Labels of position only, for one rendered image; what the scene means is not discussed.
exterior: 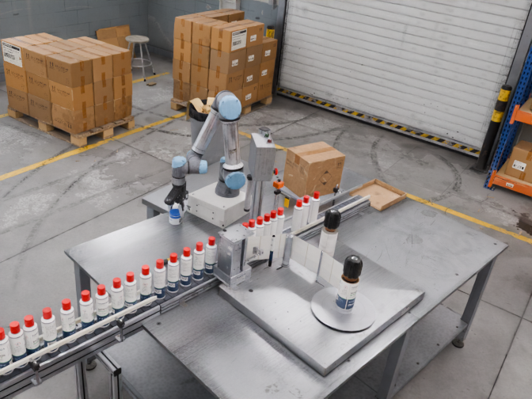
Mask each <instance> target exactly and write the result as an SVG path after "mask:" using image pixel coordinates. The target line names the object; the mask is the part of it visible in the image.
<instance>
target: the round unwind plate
mask: <svg viewBox="0 0 532 399"><path fill-rule="evenodd" d="M337 291H338V290H337V289H336V288H335V287H328V288H325V289H322V290H320V291H318V292H317V293H316V294H315V295H314V296H313V298H312V301H311V307H312V310H313V312H314V314H315V315H316V317H317V318H318V319H319V320H320V321H322V322H323V323H325V324H326V325H328V326H330V327H332V328H335V329H339V330H343V331H359V330H363V329H366V328H368V327H370V326H371V325H372V324H373V323H374V321H375V318H376V309H375V308H374V305H373V303H372V302H371V301H370V300H369V299H368V298H367V297H366V296H364V295H363V294H360V293H359V292H357V294H356V297H355V304H354V307H353V311H352V312H351V313H340V312H338V311H337V310H336V309H335V307H334V305H335V302H336V295H337Z"/></svg>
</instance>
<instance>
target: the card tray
mask: <svg viewBox="0 0 532 399"><path fill-rule="evenodd" d="M349 195H350V196H355V195H360V196H362V197H365V196H368V195H370V199H369V200H370V206H372V207H373V208H375V209H377V210H379V211H383V210H385V209H386V208H387V207H390V206H392V205H394V204H395V203H398V202H400V201H401V200H403V199H405V198H406V195H407V193H406V192H403V191H402V190H400V189H397V188H395V187H393V186H391V185H389V184H387V183H385V182H382V181H380V180H378V179H376V178H375V179H373V180H370V181H368V182H367V183H365V184H363V186H362V187H360V188H357V189H356V190H354V191H351V192H350V193H349Z"/></svg>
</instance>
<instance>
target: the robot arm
mask: <svg viewBox="0 0 532 399"><path fill-rule="evenodd" d="M240 113H241V103H240V101H239V100H238V99H237V98H236V97H235V95H234V94H233V93H232V92H230V91H229V90H223V91H221V92H219V93H218V94H217V95H216V97H215V99H214V101H213V103H212V105H211V111H210V113H209V115H208V117H207V119H206V121H205V123H204V125H203V127H202V129H201V131H200V133H199V135H198V137H197V139H196V141H195V143H194V145H193V147H192V149H191V150H190V151H189V152H188V153H187V161H186V158H184V157H181V156H176V157H174V158H173V163H172V186H173V188H172V189H171V191H170V192H169V194H168V195H167V196H166V198H165V200H164V202H165V204H167V205H168V209H169V211H170V210H171V209H172V208H173V205H174V204H175V203H177V204H180V205H179V206H178V209H179V211H180V217H181V218H183V217H184V213H185V212H186V210H187V209H188V208H187V206H185V205H184V200H187V199H188V197H187V198H186V195H187V194H188V191H187V190H186V181H185V174H201V173H206V172H207V161H203V160H201V158H202V157H203V154H204V152H205V150H206V149H207V146H208V144H209V142H210V141H211V138H212V137H213V135H214V133H215V131H216V129H217V127H218V125H219V123H220V121H221V122H222V130H223V141H224V150H225V157H222V158H221V159H220V167H219V177H218V183H217V185H216V187H215V194H216V195H217V196H221V197H224V198H234V197H237V196H239V195H240V189H239V188H241V187H242V186H243V185H244V184H245V181H246V179H245V174H244V166H243V163H242V162H241V159H240V146H239V134H238V121H239V120H240V119H241V116H240Z"/></svg>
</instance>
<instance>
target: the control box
mask: <svg viewBox="0 0 532 399"><path fill-rule="evenodd" d="M268 139H271V140H272V137H271V136H270V135H269V138H268ZM268 139H266V138H265V137H264V135H262V134H253V133H252V134H251V142H250V150H249V171H250V173H251V176H252V179H253V181H271V180H272V177H273V170H274V164H275V157H276V146H275V144H274V142H273V140H272V144H267V141H268Z"/></svg>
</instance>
